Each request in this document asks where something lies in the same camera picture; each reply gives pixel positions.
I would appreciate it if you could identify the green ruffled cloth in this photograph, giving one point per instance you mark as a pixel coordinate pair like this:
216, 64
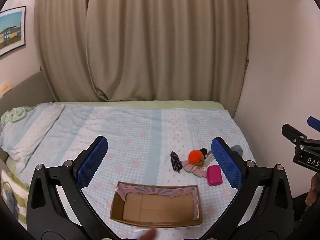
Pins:
15, 113

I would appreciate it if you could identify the pale green mattress cover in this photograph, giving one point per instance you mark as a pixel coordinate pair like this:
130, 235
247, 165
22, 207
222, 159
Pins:
140, 104

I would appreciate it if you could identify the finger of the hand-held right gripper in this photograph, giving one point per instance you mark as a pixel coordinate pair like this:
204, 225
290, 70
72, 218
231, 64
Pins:
313, 123
290, 131

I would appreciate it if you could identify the grey upholstered headboard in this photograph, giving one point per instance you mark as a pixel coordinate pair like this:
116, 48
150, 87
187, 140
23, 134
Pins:
25, 90

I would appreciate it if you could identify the framed wall picture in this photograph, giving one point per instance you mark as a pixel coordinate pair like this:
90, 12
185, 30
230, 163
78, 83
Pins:
11, 31

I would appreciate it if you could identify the pink pleated cloth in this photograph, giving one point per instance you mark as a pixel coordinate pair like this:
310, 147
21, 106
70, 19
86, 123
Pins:
193, 171

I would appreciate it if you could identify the small yellow label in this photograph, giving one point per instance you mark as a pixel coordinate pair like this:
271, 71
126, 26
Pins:
5, 87

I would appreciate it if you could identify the magenta soft case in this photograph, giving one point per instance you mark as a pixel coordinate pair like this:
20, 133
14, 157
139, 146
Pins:
214, 176

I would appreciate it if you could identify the green striped cushion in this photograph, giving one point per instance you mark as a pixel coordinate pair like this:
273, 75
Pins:
12, 197

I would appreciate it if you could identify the cardboard box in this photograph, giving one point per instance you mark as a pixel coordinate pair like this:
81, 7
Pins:
155, 205

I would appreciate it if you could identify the grey soft cloth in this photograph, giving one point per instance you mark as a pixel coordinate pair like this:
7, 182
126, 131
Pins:
237, 150

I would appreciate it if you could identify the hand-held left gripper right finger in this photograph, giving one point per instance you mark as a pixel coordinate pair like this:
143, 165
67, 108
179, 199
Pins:
227, 165

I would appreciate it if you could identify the person's right hand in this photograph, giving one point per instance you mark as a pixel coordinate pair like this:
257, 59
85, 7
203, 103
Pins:
313, 188

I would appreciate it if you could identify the white fabric strip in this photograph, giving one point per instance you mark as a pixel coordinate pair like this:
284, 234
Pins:
209, 160

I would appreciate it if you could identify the orange pompom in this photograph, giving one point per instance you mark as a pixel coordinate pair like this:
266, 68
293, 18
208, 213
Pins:
195, 157

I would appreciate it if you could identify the beige pleated curtain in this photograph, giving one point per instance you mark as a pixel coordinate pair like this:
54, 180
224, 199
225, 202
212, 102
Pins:
162, 42
62, 42

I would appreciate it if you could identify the person's left hand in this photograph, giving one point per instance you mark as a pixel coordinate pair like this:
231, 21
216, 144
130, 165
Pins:
147, 235

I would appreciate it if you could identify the dark patterned sock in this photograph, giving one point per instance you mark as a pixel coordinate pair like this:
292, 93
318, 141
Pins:
176, 162

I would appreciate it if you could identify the small black cloth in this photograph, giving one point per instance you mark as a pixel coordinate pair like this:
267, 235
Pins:
204, 152

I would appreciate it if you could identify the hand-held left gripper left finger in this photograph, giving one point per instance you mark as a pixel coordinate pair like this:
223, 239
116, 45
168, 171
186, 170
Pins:
92, 162

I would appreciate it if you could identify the blue dotted pillow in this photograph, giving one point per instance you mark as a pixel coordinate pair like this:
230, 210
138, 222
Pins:
30, 130

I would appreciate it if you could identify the blue checked bed sheet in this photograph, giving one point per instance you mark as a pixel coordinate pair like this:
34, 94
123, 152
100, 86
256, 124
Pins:
140, 135

